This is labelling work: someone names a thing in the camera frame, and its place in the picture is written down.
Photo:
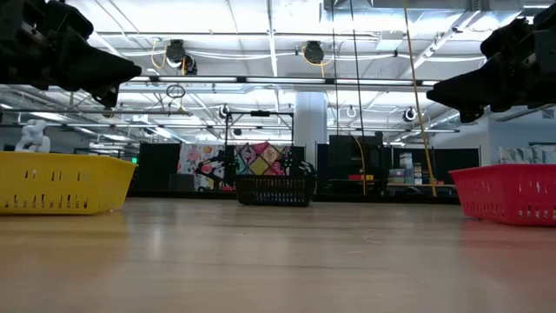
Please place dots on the red plastic basket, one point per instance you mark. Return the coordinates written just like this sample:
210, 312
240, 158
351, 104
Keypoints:
508, 195

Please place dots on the colourful patchwork quilt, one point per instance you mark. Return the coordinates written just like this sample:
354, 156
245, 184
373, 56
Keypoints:
260, 158

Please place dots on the teal patterned cloth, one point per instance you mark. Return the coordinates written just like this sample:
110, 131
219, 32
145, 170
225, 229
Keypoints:
527, 154

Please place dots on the black robot station frame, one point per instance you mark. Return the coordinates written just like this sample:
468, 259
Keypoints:
259, 113

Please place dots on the stacked storage bins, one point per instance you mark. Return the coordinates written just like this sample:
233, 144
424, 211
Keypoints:
406, 167

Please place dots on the black cabinet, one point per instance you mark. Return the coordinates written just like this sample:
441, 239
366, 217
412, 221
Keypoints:
343, 161

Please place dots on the black divider panel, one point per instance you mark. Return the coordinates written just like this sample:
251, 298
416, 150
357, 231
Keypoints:
456, 157
158, 167

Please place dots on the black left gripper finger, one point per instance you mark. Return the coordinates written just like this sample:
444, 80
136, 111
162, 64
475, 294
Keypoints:
95, 65
107, 96

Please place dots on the red and yellow box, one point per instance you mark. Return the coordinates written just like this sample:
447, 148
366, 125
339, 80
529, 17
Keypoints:
360, 177

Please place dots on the floral patterned cloth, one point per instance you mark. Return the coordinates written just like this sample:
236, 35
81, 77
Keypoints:
191, 161

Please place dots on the long ceiling light strip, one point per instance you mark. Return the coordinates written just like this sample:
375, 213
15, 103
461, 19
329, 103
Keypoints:
282, 80

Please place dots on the white robot figure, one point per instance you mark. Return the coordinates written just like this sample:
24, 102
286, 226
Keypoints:
32, 139

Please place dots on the black background robot arm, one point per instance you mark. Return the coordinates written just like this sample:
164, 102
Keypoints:
304, 167
213, 167

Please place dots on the white structural column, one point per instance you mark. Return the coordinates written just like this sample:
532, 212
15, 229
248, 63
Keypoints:
310, 130

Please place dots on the black plastic basket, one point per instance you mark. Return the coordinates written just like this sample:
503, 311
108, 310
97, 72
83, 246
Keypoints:
276, 191

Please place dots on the yellow plastic basket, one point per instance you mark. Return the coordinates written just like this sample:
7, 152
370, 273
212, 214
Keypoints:
65, 182

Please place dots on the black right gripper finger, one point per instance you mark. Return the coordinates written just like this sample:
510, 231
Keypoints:
473, 89
471, 115

